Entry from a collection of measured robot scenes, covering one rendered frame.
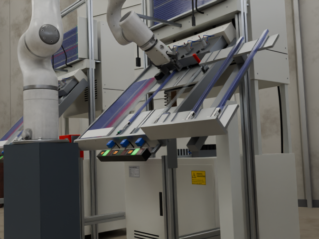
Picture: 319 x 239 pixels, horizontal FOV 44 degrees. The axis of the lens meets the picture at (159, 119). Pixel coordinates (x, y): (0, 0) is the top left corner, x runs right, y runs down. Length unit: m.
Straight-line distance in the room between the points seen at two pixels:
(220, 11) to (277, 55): 0.42
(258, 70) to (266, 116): 2.61
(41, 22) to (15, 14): 6.11
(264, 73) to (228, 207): 0.91
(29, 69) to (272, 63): 1.27
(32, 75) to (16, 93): 5.78
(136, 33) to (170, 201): 0.69
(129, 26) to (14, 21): 5.97
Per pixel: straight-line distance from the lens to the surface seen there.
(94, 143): 1.95
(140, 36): 1.65
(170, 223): 1.53
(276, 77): 2.19
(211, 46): 1.90
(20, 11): 7.45
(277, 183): 2.13
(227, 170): 1.40
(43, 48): 1.39
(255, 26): 2.12
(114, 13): 1.70
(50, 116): 1.39
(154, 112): 1.78
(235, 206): 1.42
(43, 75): 1.41
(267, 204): 2.05
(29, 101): 1.40
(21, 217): 1.39
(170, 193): 1.52
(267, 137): 4.64
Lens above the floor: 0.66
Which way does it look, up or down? 5 degrees up
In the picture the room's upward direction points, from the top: 2 degrees counter-clockwise
